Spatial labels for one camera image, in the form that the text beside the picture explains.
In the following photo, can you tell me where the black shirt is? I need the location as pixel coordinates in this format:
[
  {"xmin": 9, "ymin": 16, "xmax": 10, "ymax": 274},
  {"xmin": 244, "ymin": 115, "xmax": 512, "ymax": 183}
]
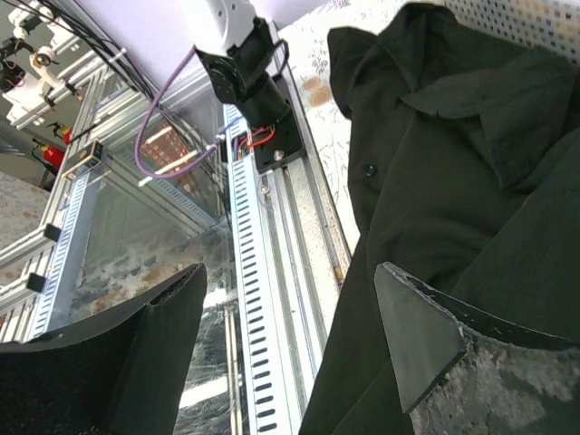
[{"xmin": 300, "ymin": 3, "xmax": 579, "ymax": 434}]

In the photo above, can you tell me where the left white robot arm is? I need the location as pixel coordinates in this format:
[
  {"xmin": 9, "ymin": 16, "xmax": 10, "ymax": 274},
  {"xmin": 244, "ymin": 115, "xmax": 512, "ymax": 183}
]
[{"xmin": 188, "ymin": 0, "xmax": 290, "ymax": 129}]

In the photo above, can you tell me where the aluminium mounting rail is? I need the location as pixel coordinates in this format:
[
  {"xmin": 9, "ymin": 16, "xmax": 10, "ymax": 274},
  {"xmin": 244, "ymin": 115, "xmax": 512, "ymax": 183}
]
[{"xmin": 269, "ymin": 46, "xmax": 351, "ymax": 345}]

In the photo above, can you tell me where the white plastic basket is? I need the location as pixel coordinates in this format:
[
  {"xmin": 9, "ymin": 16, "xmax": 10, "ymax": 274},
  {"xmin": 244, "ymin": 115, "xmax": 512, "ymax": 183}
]
[{"xmin": 441, "ymin": 0, "xmax": 580, "ymax": 65}]

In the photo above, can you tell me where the grey slotted cable duct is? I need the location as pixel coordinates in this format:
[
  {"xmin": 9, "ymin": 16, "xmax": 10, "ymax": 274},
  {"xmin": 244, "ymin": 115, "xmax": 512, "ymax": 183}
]
[{"xmin": 223, "ymin": 104, "xmax": 292, "ymax": 434}]

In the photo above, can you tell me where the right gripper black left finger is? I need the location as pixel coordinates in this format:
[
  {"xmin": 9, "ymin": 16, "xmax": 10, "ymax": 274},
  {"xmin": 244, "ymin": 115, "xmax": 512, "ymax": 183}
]
[{"xmin": 1, "ymin": 264, "xmax": 207, "ymax": 434}]

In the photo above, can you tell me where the red fire extinguisher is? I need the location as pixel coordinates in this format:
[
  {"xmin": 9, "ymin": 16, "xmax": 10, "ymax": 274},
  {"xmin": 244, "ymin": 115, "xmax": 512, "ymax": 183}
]
[{"xmin": 33, "ymin": 138, "xmax": 64, "ymax": 169}]

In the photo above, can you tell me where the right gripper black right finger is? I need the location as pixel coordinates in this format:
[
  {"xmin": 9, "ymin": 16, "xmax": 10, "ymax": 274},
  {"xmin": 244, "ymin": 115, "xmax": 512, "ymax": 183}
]
[{"xmin": 374, "ymin": 263, "xmax": 579, "ymax": 434}]

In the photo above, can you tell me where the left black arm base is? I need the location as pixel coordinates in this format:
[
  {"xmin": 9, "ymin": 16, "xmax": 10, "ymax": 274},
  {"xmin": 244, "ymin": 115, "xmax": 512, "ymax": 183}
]
[{"xmin": 231, "ymin": 77, "xmax": 305, "ymax": 174}]

